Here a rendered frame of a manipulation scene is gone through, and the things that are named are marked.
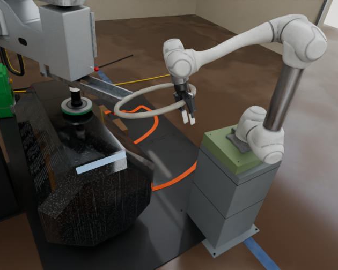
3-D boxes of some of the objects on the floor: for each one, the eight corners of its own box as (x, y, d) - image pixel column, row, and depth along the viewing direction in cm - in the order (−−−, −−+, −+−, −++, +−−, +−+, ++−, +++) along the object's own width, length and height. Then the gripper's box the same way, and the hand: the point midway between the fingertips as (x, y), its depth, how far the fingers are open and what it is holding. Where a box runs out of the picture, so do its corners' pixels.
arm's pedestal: (221, 190, 267) (242, 122, 218) (259, 231, 234) (294, 162, 186) (177, 210, 244) (190, 139, 195) (213, 259, 211) (239, 187, 163)
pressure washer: (-9, 105, 344) (-34, 34, 292) (22, 102, 355) (4, 34, 303) (-14, 121, 318) (-42, 46, 266) (20, 118, 329) (-1, 45, 277)
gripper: (198, 80, 137) (206, 122, 147) (174, 79, 150) (183, 118, 160) (188, 85, 133) (197, 128, 143) (163, 83, 146) (174, 124, 156)
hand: (188, 117), depth 150 cm, fingers closed on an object, 4 cm apart
